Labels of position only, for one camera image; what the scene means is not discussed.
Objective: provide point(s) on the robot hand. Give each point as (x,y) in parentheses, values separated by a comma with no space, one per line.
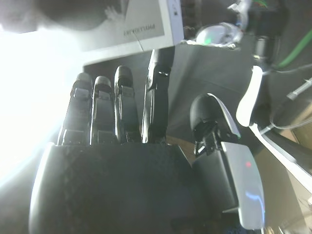
(122,182)

